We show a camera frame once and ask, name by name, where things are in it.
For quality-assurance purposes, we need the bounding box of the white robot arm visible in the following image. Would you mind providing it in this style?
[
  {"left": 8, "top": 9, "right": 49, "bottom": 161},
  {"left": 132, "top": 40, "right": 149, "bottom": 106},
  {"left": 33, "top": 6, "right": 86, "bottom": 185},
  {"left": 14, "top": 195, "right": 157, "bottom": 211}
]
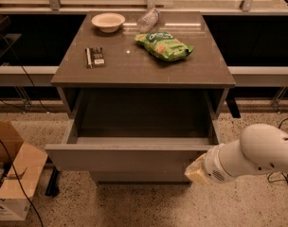
[{"left": 185, "top": 124, "right": 288, "bottom": 183}]

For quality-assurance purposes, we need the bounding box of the black cable on left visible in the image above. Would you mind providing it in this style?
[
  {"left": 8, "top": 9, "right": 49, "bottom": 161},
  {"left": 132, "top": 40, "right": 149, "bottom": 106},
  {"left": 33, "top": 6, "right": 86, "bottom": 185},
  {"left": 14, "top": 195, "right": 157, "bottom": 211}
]
[{"left": 0, "top": 31, "right": 53, "bottom": 227}]

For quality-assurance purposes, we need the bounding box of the black snack bar pack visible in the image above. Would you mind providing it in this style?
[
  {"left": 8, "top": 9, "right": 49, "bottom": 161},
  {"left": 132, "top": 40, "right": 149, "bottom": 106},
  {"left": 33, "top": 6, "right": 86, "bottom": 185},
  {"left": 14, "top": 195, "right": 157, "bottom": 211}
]
[{"left": 85, "top": 46, "right": 105, "bottom": 69}]

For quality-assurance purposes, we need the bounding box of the black cable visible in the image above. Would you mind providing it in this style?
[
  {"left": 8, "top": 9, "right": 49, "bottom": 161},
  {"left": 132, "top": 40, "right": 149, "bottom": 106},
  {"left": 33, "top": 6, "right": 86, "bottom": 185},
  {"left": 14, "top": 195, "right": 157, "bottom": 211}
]
[
  {"left": 0, "top": 31, "right": 53, "bottom": 227},
  {"left": 266, "top": 113, "right": 288, "bottom": 191}
]

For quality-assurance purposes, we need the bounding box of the grey top drawer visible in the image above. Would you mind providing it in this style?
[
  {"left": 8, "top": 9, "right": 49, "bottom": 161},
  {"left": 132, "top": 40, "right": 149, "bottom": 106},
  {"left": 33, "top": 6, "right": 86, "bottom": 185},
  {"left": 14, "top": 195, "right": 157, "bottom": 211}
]
[{"left": 45, "top": 88, "right": 222, "bottom": 172}]

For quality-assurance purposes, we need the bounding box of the brown cardboard box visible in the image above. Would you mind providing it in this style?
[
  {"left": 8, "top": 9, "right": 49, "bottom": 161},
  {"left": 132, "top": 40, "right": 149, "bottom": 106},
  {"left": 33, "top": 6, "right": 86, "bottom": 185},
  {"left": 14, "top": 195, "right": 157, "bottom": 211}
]
[{"left": 0, "top": 122, "right": 47, "bottom": 221}]

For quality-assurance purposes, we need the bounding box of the green chip bag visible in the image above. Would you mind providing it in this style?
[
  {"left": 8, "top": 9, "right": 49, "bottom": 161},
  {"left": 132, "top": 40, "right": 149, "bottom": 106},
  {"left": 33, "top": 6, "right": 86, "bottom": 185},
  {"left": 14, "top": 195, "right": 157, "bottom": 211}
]
[{"left": 135, "top": 31, "right": 193, "bottom": 62}]

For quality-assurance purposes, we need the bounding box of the grey drawer cabinet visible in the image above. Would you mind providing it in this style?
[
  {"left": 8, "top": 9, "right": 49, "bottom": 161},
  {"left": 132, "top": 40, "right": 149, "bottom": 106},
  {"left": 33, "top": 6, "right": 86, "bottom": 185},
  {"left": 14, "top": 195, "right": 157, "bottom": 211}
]
[{"left": 51, "top": 11, "right": 235, "bottom": 183}]

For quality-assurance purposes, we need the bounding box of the black cable on right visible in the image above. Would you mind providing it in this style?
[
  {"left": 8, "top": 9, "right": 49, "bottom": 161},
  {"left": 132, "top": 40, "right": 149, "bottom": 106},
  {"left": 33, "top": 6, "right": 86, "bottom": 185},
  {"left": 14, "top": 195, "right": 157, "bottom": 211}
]
[{"left": 266, "top": 113, "right": 288, "bottom": 191}]

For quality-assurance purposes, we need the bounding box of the white paper bowl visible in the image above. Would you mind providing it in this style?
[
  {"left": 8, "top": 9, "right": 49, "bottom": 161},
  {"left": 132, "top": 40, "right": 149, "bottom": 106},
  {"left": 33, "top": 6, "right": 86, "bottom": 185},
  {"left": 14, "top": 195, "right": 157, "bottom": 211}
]
[{"left": 91, "top": 12, "right": 125, "bottom": 33}]

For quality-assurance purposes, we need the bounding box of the metal window railing frame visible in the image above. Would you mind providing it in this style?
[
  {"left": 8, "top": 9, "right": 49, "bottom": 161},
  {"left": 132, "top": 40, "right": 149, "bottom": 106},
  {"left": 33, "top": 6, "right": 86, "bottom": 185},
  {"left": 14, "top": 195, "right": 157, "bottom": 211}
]
[{"left": 0, "top": 0, "right": 288, "bottom": 88}]

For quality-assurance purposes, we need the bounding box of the clear plastic bottle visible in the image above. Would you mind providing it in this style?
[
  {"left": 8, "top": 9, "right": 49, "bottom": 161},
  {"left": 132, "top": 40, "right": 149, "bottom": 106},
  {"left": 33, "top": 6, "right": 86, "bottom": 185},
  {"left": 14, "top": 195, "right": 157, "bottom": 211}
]
[{"left": 136, "top": 9, "right": 159, "bottom": 33}]

